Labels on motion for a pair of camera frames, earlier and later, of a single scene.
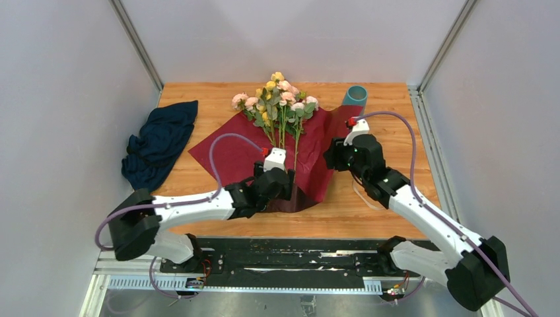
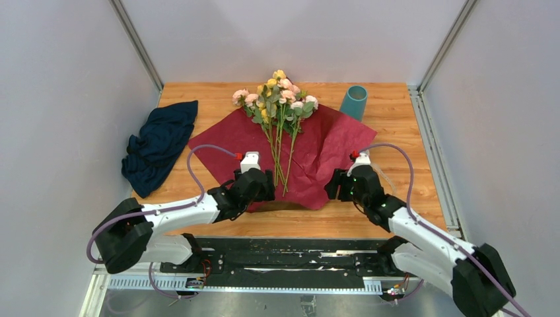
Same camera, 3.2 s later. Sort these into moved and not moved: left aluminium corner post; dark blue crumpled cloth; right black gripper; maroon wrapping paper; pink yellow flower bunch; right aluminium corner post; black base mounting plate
Moved: right black gripper; maroon wrapping paper
Not moved: left aluminium corner post; right aluminium corner post; pink yellow flower bunch; dark blue crumpled cloth; black base mounting plate
